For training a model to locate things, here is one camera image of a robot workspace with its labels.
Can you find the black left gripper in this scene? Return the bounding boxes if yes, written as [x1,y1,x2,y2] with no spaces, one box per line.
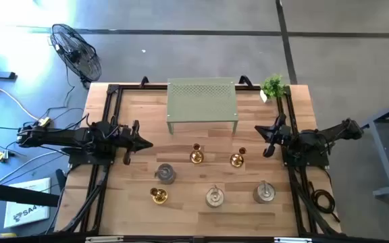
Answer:
[115,120,154,165]

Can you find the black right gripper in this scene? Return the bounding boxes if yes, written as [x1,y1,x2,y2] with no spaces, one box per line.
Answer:
[254,113,293,158]

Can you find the silver candle tin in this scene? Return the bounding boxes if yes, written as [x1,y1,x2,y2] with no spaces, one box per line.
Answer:
[153,163,177,185]
[252,180,277,205]
[205,184,226,209]

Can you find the gold candlestick holder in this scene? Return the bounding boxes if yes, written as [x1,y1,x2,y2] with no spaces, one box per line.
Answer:
[189,142,205,165]
[149,187,169,205]
[229,146,247,169]

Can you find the green plant in white pot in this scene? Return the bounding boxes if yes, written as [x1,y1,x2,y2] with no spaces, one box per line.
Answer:
[259,74,287,104]

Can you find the green perforated metal shelf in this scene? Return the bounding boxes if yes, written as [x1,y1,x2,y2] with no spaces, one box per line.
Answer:
[165,77,239,135]

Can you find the black floor fan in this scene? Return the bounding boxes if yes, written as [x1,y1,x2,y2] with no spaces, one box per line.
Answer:
[49,23,103,89]

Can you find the white printed cardboard box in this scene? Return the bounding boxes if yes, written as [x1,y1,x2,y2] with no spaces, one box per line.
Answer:
[3,177,52,229]

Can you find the black metal beam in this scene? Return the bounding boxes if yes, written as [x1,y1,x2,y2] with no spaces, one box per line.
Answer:
[0,180,61,208]

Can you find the black aluminium table frame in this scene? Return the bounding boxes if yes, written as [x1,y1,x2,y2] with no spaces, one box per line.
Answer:
[54,82,342,243]

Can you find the coiled black cable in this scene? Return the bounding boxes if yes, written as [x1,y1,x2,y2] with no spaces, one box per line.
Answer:
[307,180,341,223]

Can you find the grey metal table frame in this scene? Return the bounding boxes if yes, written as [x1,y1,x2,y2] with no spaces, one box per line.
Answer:
[350,94,389,198]

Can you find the cream power cable yellow plugs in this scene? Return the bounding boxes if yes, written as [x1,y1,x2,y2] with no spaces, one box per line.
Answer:
[0,69,52,163]

